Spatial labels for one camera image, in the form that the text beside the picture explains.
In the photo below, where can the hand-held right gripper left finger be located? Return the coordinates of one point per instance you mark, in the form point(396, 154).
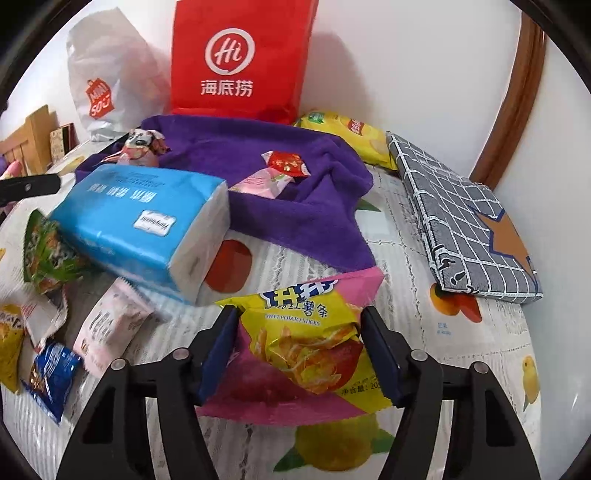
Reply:
point(221, 350)

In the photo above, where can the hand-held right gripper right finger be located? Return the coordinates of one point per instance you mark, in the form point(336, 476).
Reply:
point(381, 355)

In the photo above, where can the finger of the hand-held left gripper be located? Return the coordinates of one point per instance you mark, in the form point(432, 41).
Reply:
point(32, 187)

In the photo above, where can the green triangular snack packet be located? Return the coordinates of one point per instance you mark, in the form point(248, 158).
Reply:
point(51, 254)

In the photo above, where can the pink yellow snack packet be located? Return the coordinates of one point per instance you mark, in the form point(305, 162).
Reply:
point(300, 337)

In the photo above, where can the blue tissue pack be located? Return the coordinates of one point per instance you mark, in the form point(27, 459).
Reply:
point(138, 207)

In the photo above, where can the pink white packet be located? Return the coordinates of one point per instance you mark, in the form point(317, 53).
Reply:
point(111, 327)

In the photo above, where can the panda print snack packet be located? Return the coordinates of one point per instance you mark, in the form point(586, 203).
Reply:
point(138, 147)

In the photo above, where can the clear red white packet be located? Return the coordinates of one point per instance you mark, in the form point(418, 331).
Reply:
point(46, 318)

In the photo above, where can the yellow triangular snack packet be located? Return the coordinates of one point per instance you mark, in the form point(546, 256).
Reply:
point(9, 350)

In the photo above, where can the blue cookie packet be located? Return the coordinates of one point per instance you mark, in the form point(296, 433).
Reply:
point(51, 378)

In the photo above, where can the small pink candy packet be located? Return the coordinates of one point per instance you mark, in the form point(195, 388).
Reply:
point(263, 182)

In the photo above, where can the small red candy packet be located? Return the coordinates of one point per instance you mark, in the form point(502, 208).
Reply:
point(286, 162)

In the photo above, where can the small framed box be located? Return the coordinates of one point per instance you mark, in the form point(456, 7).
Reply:
point(60, 143)

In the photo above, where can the wooden chair back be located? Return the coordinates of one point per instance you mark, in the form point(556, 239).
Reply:
point(32, 134)

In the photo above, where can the fruit print bed sheet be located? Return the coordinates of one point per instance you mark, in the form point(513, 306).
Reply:
point(401, 286)

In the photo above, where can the white plastic bag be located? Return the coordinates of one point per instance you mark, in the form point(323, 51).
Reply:
point(120, 69)

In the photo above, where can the grey checked folded cloth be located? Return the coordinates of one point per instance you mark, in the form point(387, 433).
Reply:
point(452, 217)

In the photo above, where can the purple towel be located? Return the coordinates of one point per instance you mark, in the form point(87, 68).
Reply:
point(314, 207)

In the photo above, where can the yellow chips bag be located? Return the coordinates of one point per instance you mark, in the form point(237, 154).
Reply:
point(346, 134)

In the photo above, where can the red paper bag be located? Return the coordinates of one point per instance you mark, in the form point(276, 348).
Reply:
point(240, 55)

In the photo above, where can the brown wooden door frame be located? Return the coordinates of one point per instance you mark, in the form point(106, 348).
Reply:
point(512, 115)

